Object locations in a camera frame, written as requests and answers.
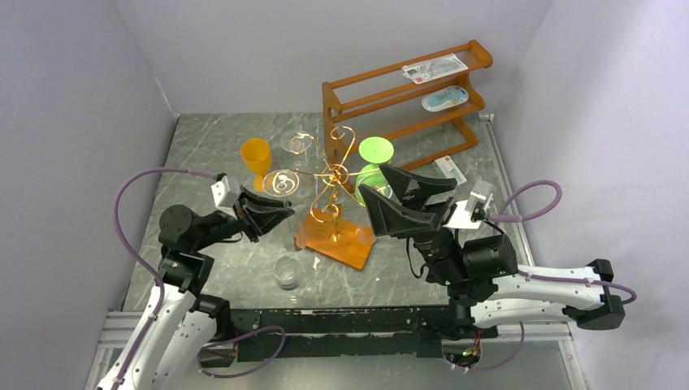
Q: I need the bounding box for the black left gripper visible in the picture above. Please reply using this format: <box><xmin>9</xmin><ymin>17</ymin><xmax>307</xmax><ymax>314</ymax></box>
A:
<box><xmin>194</xmin><ymin>185</ymin><xmax>294</xmax><ymax>250</ymax></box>

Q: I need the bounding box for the clear wine glass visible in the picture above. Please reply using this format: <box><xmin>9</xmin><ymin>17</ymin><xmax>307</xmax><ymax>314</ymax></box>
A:
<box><xmin>274</xmin><ymin>256</ymin><xmax>304</xmax><ymax>306</ymax></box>
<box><xmin>357</xmin><ymin>181</ymin><xmax>392</xmax><ymax>245</ymax></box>
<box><xmin>280</xmin><ymin>130</ymin><xmax>314</xmax><ymax>185</ymax></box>
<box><xmin>262</xmin><ymin>169</ymin><xmax>306</xmax><ymax>252</ymax></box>

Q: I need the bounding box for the orange plastic wine glass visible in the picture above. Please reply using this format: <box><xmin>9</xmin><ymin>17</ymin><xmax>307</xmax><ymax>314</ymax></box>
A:
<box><xmin>240</xmin><ymin>138</ymin><xmax>272</xmax><ymax>192</ymax></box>

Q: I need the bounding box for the green plastic wine glass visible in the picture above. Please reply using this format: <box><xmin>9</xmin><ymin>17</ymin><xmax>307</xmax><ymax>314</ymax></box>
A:
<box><xmin>354</xmin><ymin>136</ymin><xmax>394</xmax><ymax>206</ymax></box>

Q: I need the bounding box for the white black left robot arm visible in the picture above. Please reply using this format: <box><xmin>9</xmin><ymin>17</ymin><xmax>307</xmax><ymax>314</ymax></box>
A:
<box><xmin>97</xmin><ymin>188</ymin><xmax>294</xmax><ymax>389</ymax></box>

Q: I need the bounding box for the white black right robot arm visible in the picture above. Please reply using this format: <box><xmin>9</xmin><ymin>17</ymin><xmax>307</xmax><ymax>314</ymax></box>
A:
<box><xmin>358</xmin><ymin>163</ymin><xmax>626</xmax><ymax>340</ymax></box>

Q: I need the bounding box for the wooden three-tier shelf rack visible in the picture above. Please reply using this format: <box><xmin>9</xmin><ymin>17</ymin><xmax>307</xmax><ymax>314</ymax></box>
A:
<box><xmin>322</xmin><ymin>40</ymin><xmax>493</xmax><ymax>171</ymax></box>

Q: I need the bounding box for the small white teal box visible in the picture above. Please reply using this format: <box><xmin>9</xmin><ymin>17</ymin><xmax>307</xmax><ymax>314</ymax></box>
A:
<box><xmin>431</xmin><ymin>155</ymin><xmax>467</xmax><ymax>185</ymax></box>

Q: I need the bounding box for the blue blister pack middle shelf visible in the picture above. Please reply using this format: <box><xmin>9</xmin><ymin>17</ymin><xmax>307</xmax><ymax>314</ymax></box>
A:
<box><xmin>421</xmin><ymin>85</ymin><xmax>470</xmax><ymax>112</ymax></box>

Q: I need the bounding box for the white flat packet top shelf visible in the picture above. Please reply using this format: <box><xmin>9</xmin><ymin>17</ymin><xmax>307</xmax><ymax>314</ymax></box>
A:
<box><xmin>401</xmin><ymin>54</ymin><xmax>469</xmax><ymax>85</ymax></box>

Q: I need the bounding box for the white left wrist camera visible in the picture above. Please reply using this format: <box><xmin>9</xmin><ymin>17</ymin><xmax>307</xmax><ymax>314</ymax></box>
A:
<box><xmin>211</xmin><ymin>174</ymin><xmax>242</xmax><ymax>213</ymax></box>

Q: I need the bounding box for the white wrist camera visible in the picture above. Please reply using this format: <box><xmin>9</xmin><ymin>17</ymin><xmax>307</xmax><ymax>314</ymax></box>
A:
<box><xmin>211</xmin><ymin>174</ymin><xmax>242</xmax><ymax>213</ymax></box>
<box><xmin>444</xmin><ymin>180</ymin><xmax>493</xmax><ymax>230</ymax></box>

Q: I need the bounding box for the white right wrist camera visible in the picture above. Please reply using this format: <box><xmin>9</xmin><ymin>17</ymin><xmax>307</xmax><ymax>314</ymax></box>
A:
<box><xmin>444</xmin><ymin>180</ymin><xmax>493</xmax><ymax>230</ymax></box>

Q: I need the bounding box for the gold wire wine glass rack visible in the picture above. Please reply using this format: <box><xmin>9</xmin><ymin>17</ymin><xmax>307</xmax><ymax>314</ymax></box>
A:
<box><xmin>305</xmin><ymin>126</ymin><xmax>373</xmax><ymax>271</ymax></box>

